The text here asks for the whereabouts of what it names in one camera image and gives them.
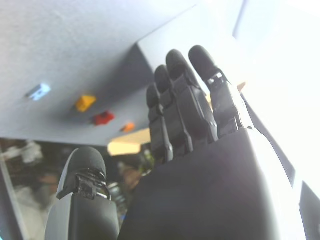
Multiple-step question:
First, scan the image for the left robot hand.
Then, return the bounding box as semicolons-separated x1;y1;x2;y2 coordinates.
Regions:
44;44;308;240

